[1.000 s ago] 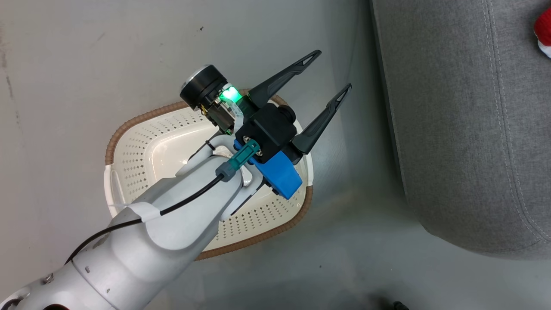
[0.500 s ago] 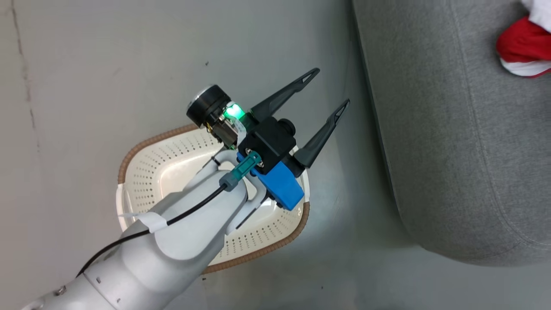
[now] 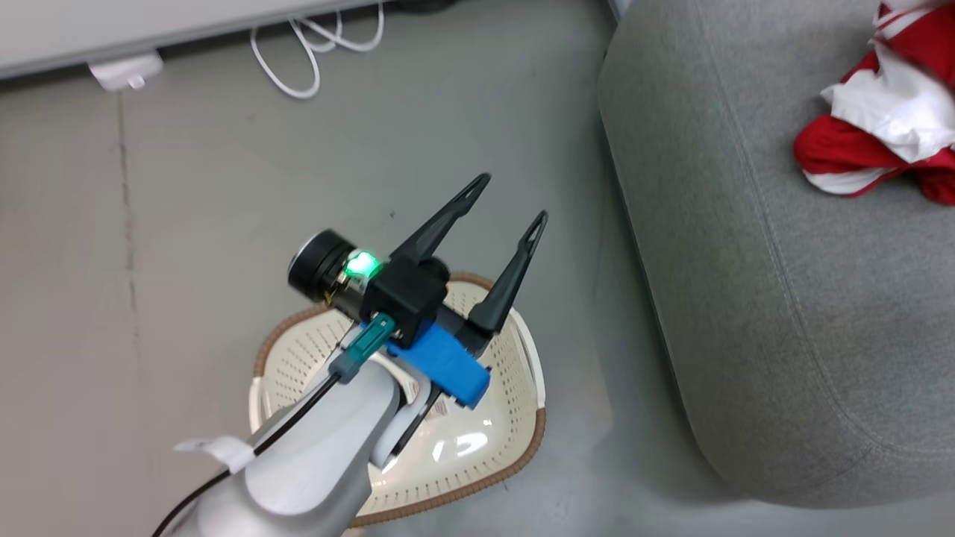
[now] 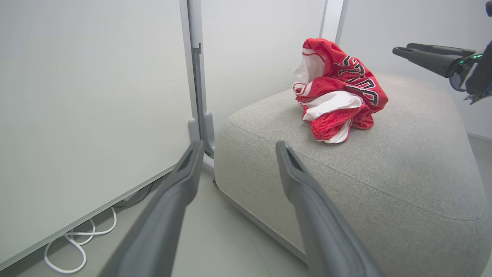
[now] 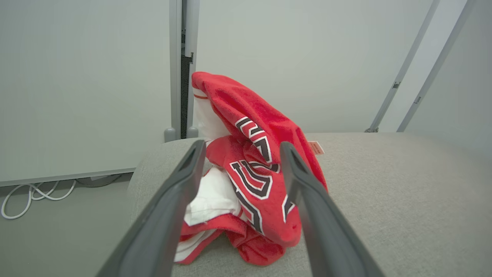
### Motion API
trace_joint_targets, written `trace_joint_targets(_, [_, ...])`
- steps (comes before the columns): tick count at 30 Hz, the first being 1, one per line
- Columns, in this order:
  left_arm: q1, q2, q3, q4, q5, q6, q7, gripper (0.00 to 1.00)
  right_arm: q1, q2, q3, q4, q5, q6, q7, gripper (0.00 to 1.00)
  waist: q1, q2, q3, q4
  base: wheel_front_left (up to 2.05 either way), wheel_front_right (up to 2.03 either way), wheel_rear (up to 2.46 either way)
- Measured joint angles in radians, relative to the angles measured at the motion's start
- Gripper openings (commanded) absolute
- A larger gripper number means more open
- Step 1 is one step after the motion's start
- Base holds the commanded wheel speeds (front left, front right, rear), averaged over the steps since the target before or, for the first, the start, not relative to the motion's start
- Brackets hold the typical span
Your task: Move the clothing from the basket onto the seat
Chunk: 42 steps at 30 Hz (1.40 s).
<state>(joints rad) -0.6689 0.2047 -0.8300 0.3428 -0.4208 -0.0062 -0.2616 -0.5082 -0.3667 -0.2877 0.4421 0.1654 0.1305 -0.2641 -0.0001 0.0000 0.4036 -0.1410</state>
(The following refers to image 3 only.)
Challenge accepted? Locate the red white lettered jersey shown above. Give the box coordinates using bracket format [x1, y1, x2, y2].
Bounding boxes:
[820, 0, 955, 165]

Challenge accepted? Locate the white paper label tag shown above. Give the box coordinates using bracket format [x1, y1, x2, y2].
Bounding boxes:
[173, 436, 255, 475]

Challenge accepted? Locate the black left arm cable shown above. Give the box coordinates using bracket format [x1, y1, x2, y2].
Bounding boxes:
[152, 371, 342, 537]

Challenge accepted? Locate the grey fabric sofa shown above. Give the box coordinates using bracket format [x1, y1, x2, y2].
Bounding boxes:
[597, 0, 955, 510]

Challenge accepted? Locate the white looped cable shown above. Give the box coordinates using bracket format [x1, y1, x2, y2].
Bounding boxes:
[249, 2, 386, 101]

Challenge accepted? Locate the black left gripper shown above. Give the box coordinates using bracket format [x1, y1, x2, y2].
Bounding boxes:
[287, 173, 549, 409]

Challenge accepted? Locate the teal left cable connector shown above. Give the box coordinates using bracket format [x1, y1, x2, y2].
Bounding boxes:
[328, 313, 395, 386]

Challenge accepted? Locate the large white partition panel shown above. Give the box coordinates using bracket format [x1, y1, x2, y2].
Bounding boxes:
[0, 0, 392, 81]

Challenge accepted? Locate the cream plastic laundry basket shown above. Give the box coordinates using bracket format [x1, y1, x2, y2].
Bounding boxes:
[250, 271, 548, 529]

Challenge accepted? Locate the white power strip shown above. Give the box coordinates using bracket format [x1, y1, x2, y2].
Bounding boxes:
[87, 51, 164, 93]

